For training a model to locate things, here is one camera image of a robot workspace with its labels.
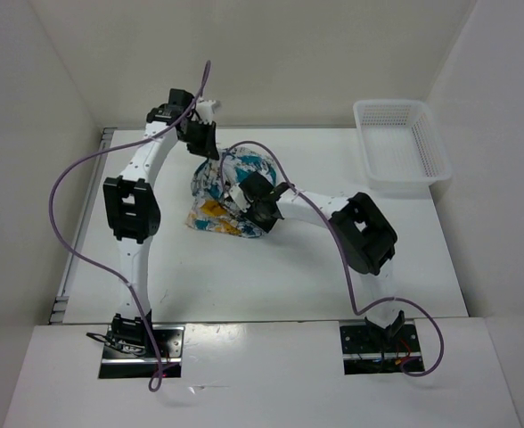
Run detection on colourful printed shorts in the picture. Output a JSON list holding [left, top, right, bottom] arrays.
[[185, 145, 277, 238]]

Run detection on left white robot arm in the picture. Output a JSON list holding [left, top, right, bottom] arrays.
[[102, 89, 220, 357]]

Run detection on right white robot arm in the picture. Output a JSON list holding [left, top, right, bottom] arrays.
[[230, 172, 405, 352]]

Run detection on white plastic mesh basket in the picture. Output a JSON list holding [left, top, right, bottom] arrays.
[[353, 99, 453, 192]]

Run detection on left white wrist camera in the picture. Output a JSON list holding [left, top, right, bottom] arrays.
[[194, 98, 221, 125]]

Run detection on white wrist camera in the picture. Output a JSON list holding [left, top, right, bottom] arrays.
[[222, 184, 250, 216], [194, 98, 221, 125]]

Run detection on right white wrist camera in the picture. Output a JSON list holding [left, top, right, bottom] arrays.
[[222, 184, 250, 216]]

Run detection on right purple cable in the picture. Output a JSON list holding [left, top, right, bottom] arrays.
[[218, 141, 446, 379]]

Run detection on purple cable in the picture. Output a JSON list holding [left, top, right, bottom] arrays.
[[48, 60, 212, 393], [218, 141, 446, 379]]

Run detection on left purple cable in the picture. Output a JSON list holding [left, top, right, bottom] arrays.
[[48, 60, 212, 393]]

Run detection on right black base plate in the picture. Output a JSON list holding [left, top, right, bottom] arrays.
[[340, 322, 425, 375]]

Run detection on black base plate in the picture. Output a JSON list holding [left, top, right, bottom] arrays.
[[91, 325, 184, 380], [340, 322, 425, 375]]

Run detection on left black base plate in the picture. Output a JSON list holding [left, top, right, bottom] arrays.
[[91, 325, 184, 380]]

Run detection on aluminium table edge rail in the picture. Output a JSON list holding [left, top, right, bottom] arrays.
[[47, 127, 116, 325]]

